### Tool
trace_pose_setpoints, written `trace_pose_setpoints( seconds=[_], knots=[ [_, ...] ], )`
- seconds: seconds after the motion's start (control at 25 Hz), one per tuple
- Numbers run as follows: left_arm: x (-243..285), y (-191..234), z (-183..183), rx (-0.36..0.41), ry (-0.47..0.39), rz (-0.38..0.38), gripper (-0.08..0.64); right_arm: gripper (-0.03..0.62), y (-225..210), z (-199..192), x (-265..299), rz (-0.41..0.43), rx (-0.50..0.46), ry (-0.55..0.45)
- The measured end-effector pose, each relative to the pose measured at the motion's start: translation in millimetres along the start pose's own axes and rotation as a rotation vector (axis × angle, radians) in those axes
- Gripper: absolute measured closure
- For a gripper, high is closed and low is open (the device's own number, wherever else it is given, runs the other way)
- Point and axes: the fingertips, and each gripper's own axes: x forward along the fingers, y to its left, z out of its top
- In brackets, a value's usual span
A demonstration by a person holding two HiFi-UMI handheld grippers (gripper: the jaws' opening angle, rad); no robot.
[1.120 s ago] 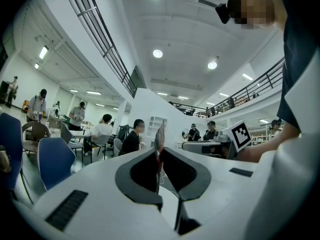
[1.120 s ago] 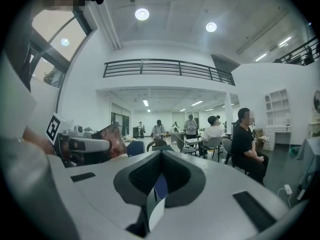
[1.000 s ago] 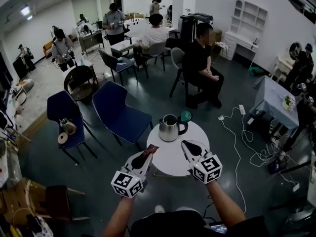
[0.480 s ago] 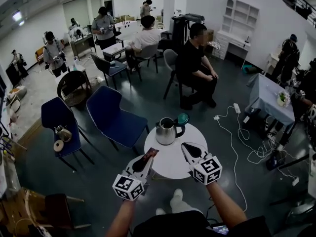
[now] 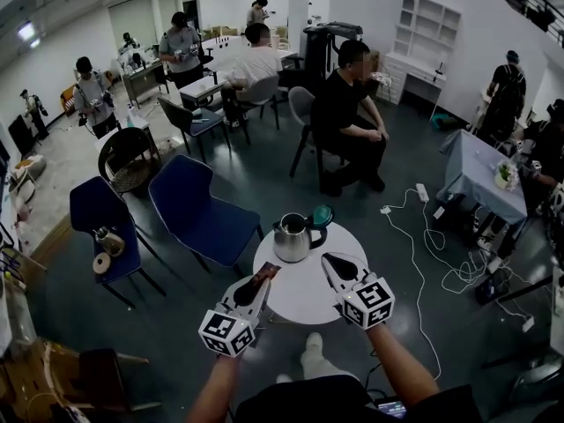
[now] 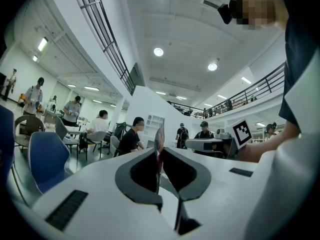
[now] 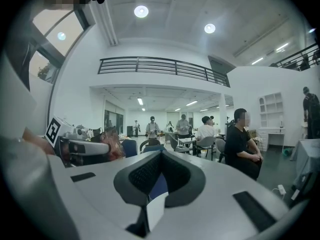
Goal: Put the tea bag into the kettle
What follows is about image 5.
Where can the black flat panel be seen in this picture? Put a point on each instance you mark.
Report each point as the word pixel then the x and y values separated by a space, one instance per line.
pixel 22 135

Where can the floral cushion stool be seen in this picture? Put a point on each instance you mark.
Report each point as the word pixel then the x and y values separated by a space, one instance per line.
pixel 381 79

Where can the person's black shirt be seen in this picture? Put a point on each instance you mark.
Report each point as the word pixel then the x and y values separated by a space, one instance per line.
pixel 317 401

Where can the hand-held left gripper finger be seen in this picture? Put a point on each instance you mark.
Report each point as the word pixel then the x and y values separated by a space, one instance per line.
pixel 263 302
pixel 235 285

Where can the white rectangular table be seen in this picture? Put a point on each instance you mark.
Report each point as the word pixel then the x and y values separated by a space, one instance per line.
pixel 202 88

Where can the grey chair black legs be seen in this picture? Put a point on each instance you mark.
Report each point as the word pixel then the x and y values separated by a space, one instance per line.
pixel 262 88
pixel 302 101

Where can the black and white machine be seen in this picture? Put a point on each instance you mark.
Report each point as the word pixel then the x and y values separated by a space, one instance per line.
pixel 317 51

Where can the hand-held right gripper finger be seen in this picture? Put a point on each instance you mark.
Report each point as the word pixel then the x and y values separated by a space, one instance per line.
pixel 352 261
pixel 330 280

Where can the small lit screen device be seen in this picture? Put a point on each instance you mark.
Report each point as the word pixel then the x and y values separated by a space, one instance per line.
pixel 392 408

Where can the white power strip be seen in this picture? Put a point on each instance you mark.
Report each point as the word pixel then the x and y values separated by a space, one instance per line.
pixel 422 192

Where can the round white side table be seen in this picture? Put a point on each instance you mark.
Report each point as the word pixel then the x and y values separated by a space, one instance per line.
pixel 308 289

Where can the small white flower pot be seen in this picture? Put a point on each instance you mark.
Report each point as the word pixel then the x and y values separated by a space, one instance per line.
pixel 506 179

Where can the beige floor cushion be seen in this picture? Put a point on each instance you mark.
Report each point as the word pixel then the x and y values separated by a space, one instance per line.
pixel 28 168

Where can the orange sofa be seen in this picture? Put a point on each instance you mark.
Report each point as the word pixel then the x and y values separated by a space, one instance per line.
pixel 68 99

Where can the small brass kettle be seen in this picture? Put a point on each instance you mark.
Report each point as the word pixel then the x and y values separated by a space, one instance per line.
pixel 110 244

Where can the wooden chair brown seat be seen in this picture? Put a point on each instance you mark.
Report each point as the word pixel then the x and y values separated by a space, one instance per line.
pixel 106 381

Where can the table with pale blue cloth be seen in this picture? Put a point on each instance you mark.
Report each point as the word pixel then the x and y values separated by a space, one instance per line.
pixel 476 170

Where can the person's left forearm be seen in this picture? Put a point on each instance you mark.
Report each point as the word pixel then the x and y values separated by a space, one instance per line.
pixel 216 390

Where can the stainless steel electric kettle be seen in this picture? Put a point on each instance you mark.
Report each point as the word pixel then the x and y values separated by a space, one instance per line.
pixel 293 242

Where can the dark brown snack wrapper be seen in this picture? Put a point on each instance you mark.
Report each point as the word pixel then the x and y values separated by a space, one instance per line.
pixel 266 273

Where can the brown cardboard box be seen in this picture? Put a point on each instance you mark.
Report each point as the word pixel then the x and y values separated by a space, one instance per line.
pixel 373 62

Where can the blue plastic chair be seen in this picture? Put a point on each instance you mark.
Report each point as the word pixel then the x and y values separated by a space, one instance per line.
pixel 189 192
pixel 94 201

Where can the small white square table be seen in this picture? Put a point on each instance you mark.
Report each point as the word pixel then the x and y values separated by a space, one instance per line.
pixel 136 123

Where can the dark blue padded chair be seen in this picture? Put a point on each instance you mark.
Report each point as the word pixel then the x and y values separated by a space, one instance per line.
pixel 176 113

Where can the round wooden disc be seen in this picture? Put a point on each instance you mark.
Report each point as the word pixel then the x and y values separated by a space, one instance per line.
pixel 101 263

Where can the white shelf cabinet desk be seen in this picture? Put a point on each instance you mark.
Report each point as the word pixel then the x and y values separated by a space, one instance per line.
pixel 427 20

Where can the cluttered white table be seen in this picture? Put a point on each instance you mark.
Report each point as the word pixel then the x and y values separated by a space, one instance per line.
pixel 11 306

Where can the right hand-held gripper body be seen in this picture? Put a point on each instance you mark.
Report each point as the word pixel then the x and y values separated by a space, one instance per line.
pixel 368 306

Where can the dark round wicker chair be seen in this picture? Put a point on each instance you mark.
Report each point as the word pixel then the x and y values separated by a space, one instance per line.
pixel 132 179

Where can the grey metal desk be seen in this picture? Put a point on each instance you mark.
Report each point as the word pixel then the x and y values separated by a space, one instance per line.
pixel 143 75

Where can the person's right forearm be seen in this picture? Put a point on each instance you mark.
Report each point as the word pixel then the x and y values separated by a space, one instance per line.
pixel 401 364

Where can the white plug adapter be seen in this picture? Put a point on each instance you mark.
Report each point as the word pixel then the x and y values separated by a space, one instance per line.
pixel 528 323

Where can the long white table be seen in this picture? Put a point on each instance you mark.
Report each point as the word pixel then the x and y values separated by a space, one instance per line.
pixel 238 46

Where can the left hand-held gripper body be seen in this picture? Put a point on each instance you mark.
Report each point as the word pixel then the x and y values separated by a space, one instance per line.
pixel 227 333

